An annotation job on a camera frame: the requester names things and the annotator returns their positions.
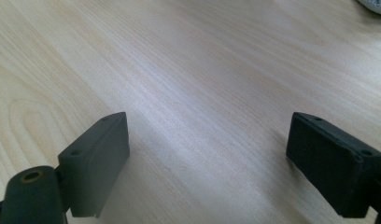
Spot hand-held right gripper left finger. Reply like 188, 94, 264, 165
57, 111, 131, 218

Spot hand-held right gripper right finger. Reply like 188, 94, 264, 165
285, 111, 381, 218

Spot small grey round object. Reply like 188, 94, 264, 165
356, 0, 381, 17

